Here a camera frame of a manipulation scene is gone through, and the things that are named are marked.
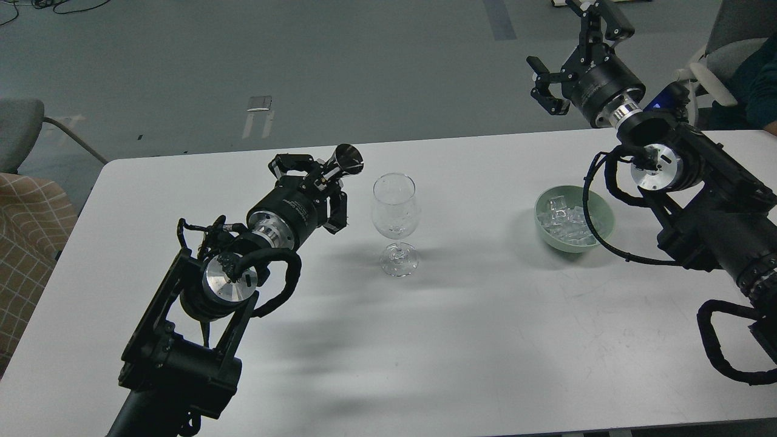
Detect green bowl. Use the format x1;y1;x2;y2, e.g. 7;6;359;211
534;185;616;254

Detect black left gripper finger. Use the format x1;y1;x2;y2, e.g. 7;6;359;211
322;182;347;235
268;153;325;189

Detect beige checkered cushion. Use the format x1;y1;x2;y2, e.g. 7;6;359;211
1;172;78;374

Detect steel double jigger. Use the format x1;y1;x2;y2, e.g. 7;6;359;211
313;143;364;190

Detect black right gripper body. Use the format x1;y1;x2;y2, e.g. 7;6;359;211
562;50;646;128

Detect black floor cables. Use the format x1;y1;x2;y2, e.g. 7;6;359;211
0;0;110;26

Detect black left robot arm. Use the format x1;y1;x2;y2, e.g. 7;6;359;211
108;144;364;436

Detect person in teal sweater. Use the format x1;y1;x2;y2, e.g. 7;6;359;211
708;34;776;135

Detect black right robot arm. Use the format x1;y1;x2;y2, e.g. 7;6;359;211
527;1;776;385

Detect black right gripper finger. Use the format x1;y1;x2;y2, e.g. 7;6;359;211
565;1;636;67
526;56;571;116

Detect clear wine glass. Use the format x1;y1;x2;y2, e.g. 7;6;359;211
371;172;420;277

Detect grey office chair right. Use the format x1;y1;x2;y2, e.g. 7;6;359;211
674;1;776;126

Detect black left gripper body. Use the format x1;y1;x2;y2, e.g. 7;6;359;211
246;176;332;251

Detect pile of ice cubes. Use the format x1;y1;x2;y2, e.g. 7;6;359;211
535;195;599;247

